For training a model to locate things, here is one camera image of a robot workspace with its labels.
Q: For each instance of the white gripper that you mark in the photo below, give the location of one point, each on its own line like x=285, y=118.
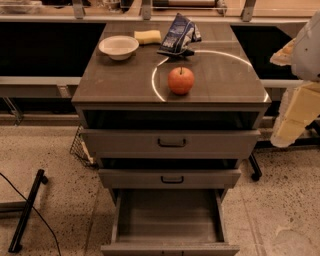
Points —
x=308, y=53

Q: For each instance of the red apple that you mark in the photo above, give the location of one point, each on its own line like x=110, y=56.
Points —
x=180, y=80

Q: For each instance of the grey drawer cabinet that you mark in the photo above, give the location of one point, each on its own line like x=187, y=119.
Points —
x=134, y=95

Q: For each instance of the middle drawer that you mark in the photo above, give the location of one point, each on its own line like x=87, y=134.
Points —
x=169, y=178

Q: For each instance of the top drawer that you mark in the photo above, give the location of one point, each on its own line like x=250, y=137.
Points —
x=165, y=144

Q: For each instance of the open bottom drawer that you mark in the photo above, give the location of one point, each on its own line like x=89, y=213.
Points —
x=160, y=222

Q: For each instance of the black table leg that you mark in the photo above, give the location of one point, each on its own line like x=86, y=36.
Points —
x=257, y=174

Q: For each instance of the blue chip bag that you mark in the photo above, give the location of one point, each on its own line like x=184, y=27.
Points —
x=181, y=33

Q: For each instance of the yellow sponge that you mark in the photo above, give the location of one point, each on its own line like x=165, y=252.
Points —
x=148, y=37

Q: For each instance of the white bowl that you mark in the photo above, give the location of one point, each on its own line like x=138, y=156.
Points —
x=118, y=47

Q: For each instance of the black metal stand leg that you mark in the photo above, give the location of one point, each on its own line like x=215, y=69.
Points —
x=15, y=245

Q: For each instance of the wire mesh basket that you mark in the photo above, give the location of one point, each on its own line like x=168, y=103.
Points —
x=79, y=150

